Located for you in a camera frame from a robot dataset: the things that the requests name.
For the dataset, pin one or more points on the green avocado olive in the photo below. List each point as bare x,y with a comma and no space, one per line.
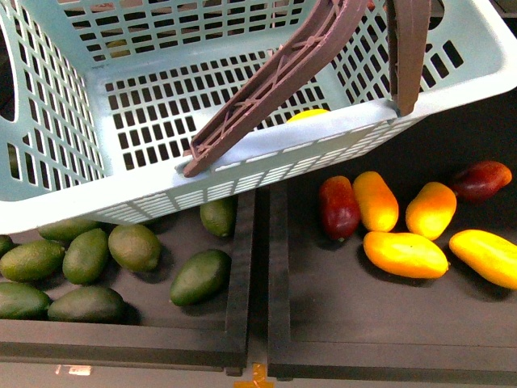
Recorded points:
135,248

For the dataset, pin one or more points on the orange-yellow mango upright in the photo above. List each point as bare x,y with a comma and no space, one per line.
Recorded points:
378,206

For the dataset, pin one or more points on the green avocado near divider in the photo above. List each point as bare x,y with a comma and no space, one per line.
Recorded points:
218,217

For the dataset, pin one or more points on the dark red mango right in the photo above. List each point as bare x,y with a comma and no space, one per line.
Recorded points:
481,181

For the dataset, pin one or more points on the green avocado under basket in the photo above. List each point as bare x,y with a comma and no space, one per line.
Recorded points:
67,230

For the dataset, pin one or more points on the yellow lemon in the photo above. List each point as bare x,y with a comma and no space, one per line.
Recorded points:
307,114

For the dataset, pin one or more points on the light blue plastic basket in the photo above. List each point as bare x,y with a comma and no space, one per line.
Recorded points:
108,96

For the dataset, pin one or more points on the green avocado centre lone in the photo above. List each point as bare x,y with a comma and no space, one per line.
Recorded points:
203,275

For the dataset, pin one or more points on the green avocado bottom left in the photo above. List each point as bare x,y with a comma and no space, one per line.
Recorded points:
21,301

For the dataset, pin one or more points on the dark red mango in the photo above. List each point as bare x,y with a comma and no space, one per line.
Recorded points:
338,209
481,181

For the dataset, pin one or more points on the black tray divider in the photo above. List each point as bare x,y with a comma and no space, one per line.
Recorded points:
260,276

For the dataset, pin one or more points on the yellow mango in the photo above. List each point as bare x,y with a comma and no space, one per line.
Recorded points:
489,255
405,254

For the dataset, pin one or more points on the dark red mango left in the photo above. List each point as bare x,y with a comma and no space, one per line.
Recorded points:
338,209

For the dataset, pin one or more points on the orange mango tilted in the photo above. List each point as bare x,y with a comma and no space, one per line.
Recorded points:
431,211

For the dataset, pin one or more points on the green avocado upright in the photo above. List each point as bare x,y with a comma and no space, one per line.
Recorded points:
86,257

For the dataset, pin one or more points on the green avocado bottom middle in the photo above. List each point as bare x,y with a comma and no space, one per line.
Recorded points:
89,304

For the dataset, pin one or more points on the brown basket handle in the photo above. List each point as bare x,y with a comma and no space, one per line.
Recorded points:
319,39

